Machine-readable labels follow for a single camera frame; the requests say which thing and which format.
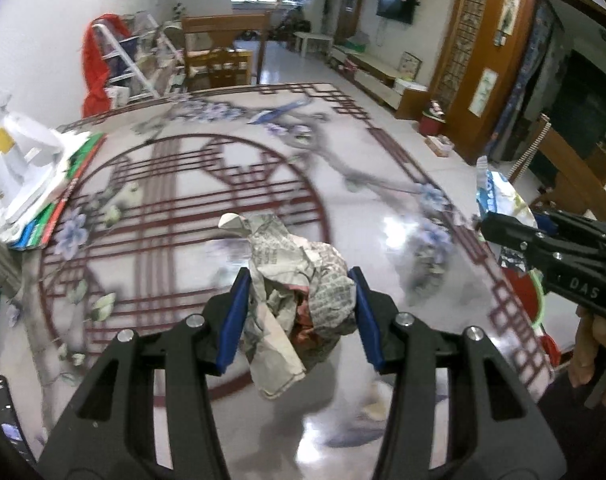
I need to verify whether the framed picture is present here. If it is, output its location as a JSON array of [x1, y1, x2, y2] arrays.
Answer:
[[397, 51, 424, 82]]

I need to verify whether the low television cabinet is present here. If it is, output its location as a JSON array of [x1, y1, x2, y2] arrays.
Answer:
[[328, 45, 431, 121]]

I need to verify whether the red cloth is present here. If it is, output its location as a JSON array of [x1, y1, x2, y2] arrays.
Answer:
[[81, 13, 134, 119]]

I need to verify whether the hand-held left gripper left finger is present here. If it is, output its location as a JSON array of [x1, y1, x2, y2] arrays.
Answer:
[[38, 267, 251, 480]]

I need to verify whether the wall television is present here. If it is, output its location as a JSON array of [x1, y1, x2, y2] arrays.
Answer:
[[376, 0, 417, 26]]

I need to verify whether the black smartphone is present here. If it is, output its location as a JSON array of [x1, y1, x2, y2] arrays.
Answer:
[[0, 374, 34, 467]]

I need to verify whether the white step ladder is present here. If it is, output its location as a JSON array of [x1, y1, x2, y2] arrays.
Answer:
[[90, 12, 184, 102]]

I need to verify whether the small white table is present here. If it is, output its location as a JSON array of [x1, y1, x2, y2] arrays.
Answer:
[[293, 31, 334, 59]]

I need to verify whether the wooden lattice partition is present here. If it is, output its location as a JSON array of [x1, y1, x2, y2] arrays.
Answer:
[[428, 0, 541, 163]]

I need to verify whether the dark wooden carved chair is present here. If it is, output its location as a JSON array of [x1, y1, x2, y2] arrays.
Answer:
[[507, 114, 606, 227]]

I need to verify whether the blue white snack wrapper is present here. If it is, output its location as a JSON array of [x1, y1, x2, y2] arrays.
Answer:
[[474, 156, 540, 273]]

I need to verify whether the red bucket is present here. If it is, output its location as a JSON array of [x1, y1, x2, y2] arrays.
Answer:
[[418, 99, 447, 137]]

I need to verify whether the newspaper ball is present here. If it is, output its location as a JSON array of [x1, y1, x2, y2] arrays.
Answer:
[[218, 211, 360, 402]]

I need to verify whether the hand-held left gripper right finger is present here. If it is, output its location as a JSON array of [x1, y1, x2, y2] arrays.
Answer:
[[349, 266, 567, 480]]

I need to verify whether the person's right hand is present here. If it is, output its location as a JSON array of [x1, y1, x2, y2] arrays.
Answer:
[[567, 304, 606, 412]]

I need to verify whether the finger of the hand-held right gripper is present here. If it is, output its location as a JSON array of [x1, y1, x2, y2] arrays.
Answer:
[[534, 209, 606, 243], [479, 211, 551, 262]]

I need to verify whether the red basin with green rim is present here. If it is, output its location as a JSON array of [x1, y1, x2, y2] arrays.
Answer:
[[502, 264, 564, 368]]

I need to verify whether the tissue box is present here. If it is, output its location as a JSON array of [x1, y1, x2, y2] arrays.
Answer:
[[424, 135, 454, 159]]

